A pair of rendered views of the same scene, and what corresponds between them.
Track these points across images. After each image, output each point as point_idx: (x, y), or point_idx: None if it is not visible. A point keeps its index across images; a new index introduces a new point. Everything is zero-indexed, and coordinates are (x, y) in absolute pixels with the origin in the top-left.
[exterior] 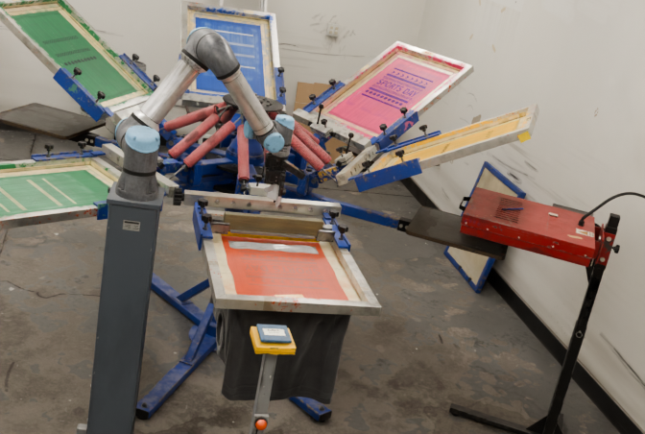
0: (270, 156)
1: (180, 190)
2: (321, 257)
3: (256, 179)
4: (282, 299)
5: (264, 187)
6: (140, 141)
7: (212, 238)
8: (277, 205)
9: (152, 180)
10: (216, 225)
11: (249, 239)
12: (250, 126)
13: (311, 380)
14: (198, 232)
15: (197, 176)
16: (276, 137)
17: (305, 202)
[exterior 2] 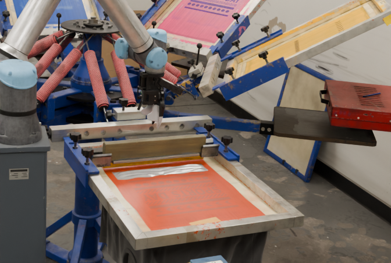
0: (145, 74)
1: (46, 127)
2: (212, 174)
3: (122, 103)
4: (203, 226)
5: (131, 110)
6: (17, 76)
7: (99, 173)
8: (159, 127)
9: (34, 118)
10: (98, 157)
11: (132, 167)
12: (130, 43)
13: None
14: (80, 169)
15: (50, 110)
16: (159, 52)
17: (175, 119)
